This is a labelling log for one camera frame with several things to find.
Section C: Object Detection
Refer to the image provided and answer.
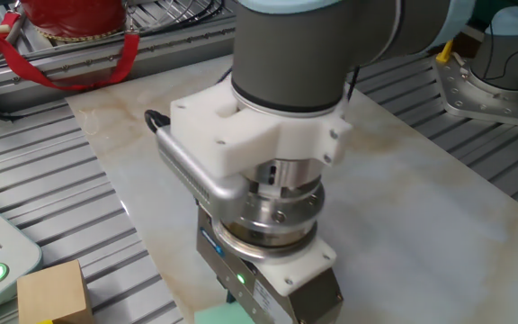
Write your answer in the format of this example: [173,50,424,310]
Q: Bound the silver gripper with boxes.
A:
[195,209,345,324]

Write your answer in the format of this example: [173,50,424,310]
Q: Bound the green sponge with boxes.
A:
[193,301,256,324]

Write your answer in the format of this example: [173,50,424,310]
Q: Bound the wooden block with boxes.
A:
[16,259,95,324]

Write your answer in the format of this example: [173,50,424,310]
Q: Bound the marble pattern board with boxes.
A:
[66,53,518,324]

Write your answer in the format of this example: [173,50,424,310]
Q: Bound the white teach pendant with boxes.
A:
[0,188,44,323]

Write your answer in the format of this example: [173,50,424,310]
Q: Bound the red round container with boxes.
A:
[19,0,128,42]

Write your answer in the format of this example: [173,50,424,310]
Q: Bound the yellow plastic clip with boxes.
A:
[434,39,456,65]

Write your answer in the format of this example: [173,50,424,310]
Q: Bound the thin black cables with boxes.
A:
[140,0,225,33]

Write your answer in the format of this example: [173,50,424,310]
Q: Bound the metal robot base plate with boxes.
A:
[431,53,518,132]

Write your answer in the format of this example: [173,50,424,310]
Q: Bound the red strap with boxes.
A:
[0,12,141,92]

